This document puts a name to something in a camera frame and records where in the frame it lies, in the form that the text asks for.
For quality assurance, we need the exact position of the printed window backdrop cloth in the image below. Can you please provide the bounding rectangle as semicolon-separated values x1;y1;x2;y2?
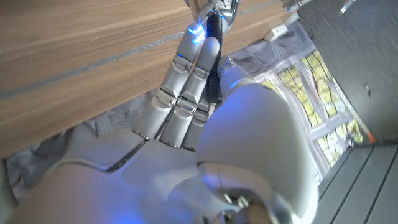
6;21;374;200

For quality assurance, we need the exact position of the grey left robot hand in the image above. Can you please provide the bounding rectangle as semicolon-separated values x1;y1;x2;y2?
281;0;312;14

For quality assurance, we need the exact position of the white power strip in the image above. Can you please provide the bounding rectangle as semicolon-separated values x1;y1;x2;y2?
264;24;289;42

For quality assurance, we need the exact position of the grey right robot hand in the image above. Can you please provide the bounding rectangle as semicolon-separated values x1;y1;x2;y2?
0;21;320;224

